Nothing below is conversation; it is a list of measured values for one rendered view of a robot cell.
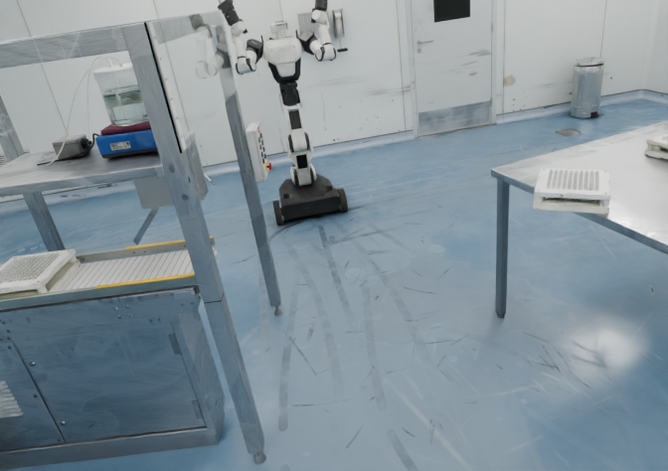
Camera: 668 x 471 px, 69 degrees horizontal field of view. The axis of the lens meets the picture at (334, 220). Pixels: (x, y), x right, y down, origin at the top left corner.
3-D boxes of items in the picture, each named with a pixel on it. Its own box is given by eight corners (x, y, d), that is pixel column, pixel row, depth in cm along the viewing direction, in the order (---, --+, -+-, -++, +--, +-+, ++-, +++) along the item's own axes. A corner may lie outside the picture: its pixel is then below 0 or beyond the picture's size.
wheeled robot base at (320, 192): (275, 196, 442) (269, 161, 427) (331, 185, 447) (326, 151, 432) (280, 224, 384) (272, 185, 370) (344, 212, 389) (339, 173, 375)
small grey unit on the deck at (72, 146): (99, 149, 164) (93, 131, 161) (91, 155, 157) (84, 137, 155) (65, 154, 164) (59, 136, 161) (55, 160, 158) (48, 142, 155)
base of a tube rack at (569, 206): (607, 187, 186) (608, 181, 185) (608, 214, 167) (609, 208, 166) (539, 184, 197) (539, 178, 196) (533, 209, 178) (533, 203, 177)
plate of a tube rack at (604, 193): (609, 175, 184) (609, 169, 183) (610, 201, 165) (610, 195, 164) (540, 172, 195) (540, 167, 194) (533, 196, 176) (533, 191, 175)
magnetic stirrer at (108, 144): (182, 134, 168) (175, 108, 164) (165, 152, 149) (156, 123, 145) (126, 142, 169) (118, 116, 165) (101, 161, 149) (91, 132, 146)
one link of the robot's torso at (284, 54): (264, 81, 385) (255, 35, 370) (306, 75, 389) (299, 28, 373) (266, 87, 359) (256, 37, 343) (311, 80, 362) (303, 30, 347)
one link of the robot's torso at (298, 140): (289, 153, 385) (278, 95, 381) (311, 149, 387) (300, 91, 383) (289, 152, 370) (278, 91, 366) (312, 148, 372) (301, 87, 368)
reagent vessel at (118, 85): (165, 111, 161) (149, 53, 153) (151, 123, 147) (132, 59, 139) (120, 118, 161) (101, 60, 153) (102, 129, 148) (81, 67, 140)
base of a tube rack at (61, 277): (81, 263, 186) (79, 258, 185) (48, 300, 164) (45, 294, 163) (20, 271, 187) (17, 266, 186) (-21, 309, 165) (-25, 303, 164)
